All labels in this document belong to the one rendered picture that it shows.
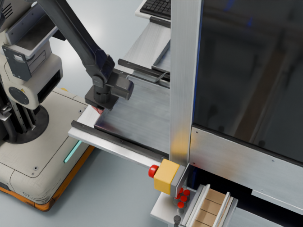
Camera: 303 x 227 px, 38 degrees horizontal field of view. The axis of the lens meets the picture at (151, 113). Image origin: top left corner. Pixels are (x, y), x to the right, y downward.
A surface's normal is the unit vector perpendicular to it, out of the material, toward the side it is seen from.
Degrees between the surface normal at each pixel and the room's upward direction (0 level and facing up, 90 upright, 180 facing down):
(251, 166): 90
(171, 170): 0
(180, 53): 90
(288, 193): 90
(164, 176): 0
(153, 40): 0
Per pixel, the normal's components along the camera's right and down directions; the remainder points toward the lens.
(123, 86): 0.15, -0.41
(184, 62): -0.44, 0.71
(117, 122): -0.03, -0.62
